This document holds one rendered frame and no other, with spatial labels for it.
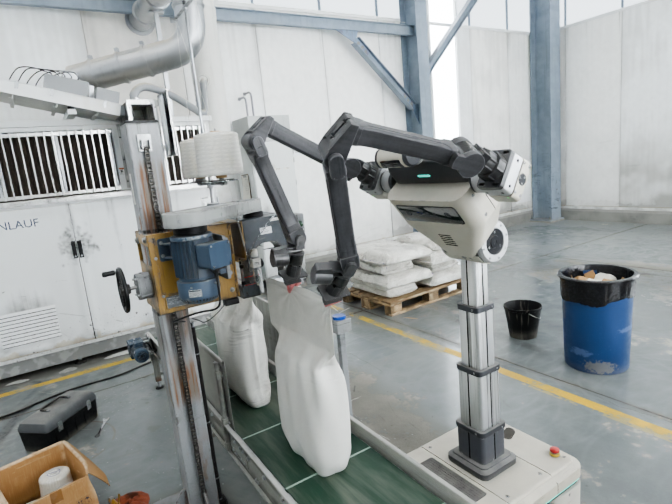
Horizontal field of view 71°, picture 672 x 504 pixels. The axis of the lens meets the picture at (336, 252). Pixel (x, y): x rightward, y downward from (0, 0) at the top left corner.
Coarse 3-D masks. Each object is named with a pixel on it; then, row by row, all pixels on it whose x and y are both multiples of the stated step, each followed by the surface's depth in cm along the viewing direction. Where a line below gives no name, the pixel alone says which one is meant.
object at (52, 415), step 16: (64, 400) 304; (80, 400) 306; (32, 416) 287; (48, 416) 285; (64, 416) 291; (80, 416) 304; (96, 416) 318; (32, 432) 280; (48, 432) 279; (64, 432) 290; (32, 448) 284
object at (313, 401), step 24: (288, 312) 192; (312, 312) 172; (288, 336) 193; (312, 336) 176; (288, 360) 182; (312, 360) 173; (336, 360) 178; (288, 384) 183; (312, 384) 170; (336, 384) 172; (288, 408) 189; (312, 408) 172; (336, 408) 172; (288, 432) 193; (312, 432) 173; (336, 432) 173; (312, 456) 177; (336, 456) 175
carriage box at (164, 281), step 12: (216, 228) 190; (228, 228) 192; (144, 240) 177; (156, 240) 178; (156, 252) 178; (144, 264) 190; (156, 264) 178; (168, 264) 181; (156, 276) 178; (168, 276) 181; (156, 288) 179; (168, 288) 182; (228, 288) 195; (156, 300) 182; (216, 300) 193; (168, 312) 183
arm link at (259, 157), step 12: (252, 144) 156; (264, 144) 157; (252, 156) 160; (264, 156) 161; (264, 168) 162; (264, 180) 164; (276, 180) 166; (276, 192) 166; (276, 204) 168; (288, 204) 170; (288, 216) 171; (288, 228) 171; (300, 228) 173; (288, 240) 176
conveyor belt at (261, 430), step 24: (240, 408) 235; (264, 408) 233; (240, 432) 214; (264, 432) 212; (264, 456) 194; (288, 456) 192; (360, 456) 188; (288, 480) 178; (312, 480) 176; (336, 480) 175; (360, 480) 174; (384, 480) 173; (408, 480) 171
